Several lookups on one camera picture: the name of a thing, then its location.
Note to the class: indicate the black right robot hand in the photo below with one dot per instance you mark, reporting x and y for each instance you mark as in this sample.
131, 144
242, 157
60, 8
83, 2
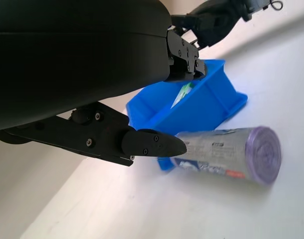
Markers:
211, 22

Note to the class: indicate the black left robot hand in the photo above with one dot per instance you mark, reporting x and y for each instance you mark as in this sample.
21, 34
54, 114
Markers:
67, 62

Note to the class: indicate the purple trash bag roll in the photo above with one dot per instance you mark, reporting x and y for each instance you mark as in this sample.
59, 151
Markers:
229, 154

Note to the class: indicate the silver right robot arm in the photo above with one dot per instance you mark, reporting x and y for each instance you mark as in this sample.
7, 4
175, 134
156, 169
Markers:
257, 5

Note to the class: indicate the blue plastic tray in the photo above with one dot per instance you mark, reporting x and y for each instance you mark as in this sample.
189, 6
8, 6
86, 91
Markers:
206, 104

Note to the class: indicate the green rectangular carton box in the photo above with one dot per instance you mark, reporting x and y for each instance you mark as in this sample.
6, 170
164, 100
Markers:
182, 95

